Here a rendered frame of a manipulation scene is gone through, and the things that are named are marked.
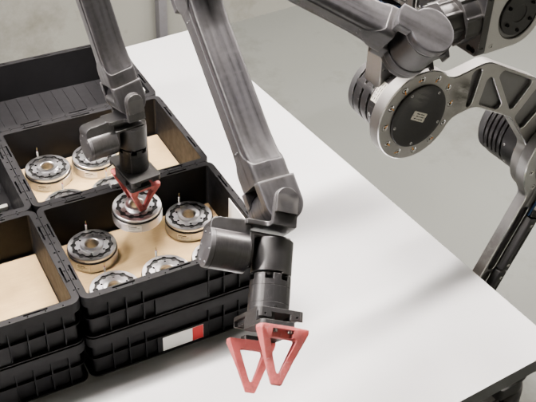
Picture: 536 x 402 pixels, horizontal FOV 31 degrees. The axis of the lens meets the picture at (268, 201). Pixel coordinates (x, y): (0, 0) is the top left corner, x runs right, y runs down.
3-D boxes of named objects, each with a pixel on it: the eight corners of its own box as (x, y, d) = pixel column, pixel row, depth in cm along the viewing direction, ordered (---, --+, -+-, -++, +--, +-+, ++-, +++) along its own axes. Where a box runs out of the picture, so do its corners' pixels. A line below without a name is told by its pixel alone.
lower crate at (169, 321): (210, 238, 225) (210, 199, 218) (269, 320, 205) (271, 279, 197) (46, 289, 210) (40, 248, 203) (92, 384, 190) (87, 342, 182)
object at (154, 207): (146, 185, 203) (146, 183, 202) (170, 211, 197) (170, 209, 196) (104, 202, 198) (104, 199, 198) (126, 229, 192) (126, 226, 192)
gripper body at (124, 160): (132, 191, 187) (130, 161, 183) (108, 164, 194) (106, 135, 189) (161, 180, 190) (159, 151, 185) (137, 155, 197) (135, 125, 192)
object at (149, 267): (179, 250, 198) (179, 248, 198) (200, 280, 191) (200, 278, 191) (134, 266, 194) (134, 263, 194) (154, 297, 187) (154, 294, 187)
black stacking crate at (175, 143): (159, 135, 239) (157, 96, 232) (209, 201, 219) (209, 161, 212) (2, 175, 224) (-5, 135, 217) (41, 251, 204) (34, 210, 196)
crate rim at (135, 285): (210, 168, 213) (210, 159, 211) (273, 248, 192) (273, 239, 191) (35, 217, 197) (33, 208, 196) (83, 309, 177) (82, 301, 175)
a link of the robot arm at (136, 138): (151, 121, 183) (137, 107, 187) (118, 132, 180) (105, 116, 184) (152, 150, 187) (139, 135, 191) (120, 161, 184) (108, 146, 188)
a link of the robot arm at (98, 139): (142, 91, 179) (123, 81, 185) (85, 108, 174) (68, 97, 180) (152, 149, 184) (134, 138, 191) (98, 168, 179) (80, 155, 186)
